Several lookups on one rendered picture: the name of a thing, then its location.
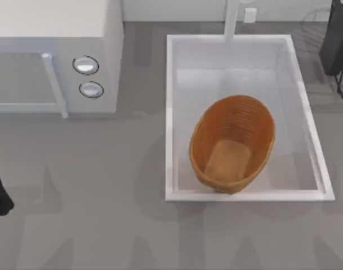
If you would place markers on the brown wicker basket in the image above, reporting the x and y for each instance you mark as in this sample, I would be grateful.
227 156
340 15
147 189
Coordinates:
230 140

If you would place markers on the pale microwave oven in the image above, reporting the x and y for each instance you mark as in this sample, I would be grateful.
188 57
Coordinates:
109 70

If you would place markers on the small microwave knob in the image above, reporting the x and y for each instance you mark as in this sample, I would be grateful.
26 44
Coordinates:
91 89

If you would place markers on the large microwave knob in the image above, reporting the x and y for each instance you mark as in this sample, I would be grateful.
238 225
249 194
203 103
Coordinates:
86 65

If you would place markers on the white sink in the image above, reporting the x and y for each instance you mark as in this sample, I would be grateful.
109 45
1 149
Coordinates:
298 118

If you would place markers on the tall white tap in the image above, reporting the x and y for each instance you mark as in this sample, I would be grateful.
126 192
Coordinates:
230 19

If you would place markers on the white wall socket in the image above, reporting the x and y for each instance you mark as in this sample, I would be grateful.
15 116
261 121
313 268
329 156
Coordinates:
249 14

